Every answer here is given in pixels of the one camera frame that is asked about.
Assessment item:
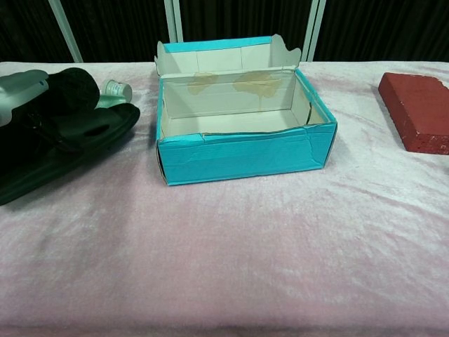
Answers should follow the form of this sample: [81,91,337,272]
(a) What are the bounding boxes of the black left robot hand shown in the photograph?
[13,110,83,152]

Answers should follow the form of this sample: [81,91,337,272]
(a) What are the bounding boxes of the small white bottle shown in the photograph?
[101,79,134,103]

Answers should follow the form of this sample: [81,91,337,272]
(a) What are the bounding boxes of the red brick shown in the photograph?
[377,72,449,157]

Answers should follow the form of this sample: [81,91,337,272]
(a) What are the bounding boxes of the blue cardboard shoe box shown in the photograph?
[154,34,338,187]

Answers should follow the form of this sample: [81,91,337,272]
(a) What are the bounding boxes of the white frame post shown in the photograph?
[163,0,184,44]
[304,0,328,62]
[47,0,84,64]

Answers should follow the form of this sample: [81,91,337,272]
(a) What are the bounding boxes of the pink plush tablecloth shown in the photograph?
[0,60,449,337]

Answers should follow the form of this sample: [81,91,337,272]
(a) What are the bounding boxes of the black curtain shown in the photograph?
[0,0,449,64]

